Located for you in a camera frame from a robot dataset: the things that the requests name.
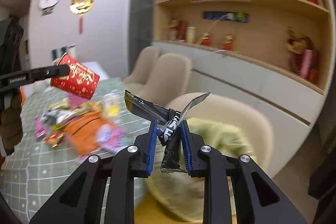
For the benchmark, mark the cream tumbler cup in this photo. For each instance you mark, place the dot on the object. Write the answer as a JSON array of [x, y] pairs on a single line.
[[191, 34]]

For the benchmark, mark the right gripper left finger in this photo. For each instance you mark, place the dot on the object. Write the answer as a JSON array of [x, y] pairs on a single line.
[[102, 190]]

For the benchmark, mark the red paper cup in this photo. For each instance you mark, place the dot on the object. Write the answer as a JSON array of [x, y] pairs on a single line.
[[80, 81]]

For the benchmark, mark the middle beige chair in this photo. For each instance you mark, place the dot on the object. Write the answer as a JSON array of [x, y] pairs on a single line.
[[168, 80]]

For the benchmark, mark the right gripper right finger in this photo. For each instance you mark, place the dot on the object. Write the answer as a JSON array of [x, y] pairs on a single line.
[[257, 198]]

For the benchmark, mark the red figurine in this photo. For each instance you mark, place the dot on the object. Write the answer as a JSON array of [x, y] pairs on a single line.
[[206, 39], [227, 44]]

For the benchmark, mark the orange plastic bag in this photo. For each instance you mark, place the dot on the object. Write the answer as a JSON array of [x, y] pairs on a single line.
[[81, 133]]

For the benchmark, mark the far beige chair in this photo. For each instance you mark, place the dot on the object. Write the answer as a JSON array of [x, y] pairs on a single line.
[[142, 70]]

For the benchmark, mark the beige chair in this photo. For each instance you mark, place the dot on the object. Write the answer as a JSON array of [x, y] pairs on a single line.
[[168, 80], [255, 125], [142, 70]]

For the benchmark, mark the left red figurine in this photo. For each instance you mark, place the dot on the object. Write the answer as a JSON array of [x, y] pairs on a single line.
[[206, 39]]

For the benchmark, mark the red gold snack wrapper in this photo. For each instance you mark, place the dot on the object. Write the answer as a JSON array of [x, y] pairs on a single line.
[[54, 139]]

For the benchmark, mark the black foil wrapper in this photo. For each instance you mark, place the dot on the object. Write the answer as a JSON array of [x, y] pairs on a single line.
[[169, 127]]

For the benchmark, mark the green grid tablecloth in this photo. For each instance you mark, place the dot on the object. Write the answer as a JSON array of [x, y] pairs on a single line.
[[35, 170]]

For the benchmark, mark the red bag with flowers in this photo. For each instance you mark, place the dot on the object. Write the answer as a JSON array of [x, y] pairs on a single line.
[[176, 29]]

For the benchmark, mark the yellow striped snack bag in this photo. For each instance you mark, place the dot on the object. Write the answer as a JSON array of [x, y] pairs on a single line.
[[64, 104]]

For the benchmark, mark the red gold wall ornament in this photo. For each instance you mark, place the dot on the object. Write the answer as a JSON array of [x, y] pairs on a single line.
[[80, 7]]

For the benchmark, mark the right red figurine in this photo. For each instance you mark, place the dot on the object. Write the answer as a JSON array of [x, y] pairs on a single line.
[[227, 44]]

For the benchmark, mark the green white milk pouch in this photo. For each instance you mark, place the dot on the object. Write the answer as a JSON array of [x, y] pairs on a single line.
[[56, 117]]

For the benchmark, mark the black power strip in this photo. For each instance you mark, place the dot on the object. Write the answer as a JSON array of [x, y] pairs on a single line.
[[240, 17]]

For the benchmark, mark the wooden shelf cabinet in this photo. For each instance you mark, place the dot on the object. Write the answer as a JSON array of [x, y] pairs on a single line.
[[256, 71]]

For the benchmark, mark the red gift bag bouquet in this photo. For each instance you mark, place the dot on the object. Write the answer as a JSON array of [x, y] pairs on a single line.
[[304, 58]]

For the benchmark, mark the colorful cartoon snack bag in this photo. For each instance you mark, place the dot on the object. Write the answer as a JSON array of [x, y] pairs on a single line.
[[112, 138]]

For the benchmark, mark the gold yellow snack wrapper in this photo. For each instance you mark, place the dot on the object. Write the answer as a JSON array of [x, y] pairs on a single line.
[[86, 108]]

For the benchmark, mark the white yellow toy box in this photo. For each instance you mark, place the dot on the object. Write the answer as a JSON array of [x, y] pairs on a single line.
[[111, 108]]

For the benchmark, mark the left brown gloved hand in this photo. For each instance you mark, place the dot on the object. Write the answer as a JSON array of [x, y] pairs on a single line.
[[11, 123]]

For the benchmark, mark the near beige chair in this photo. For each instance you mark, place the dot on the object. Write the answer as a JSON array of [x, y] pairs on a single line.
[[255, 125]]

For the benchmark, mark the pink toy box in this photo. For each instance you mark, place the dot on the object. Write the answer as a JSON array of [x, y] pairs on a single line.
[[75, 101]]

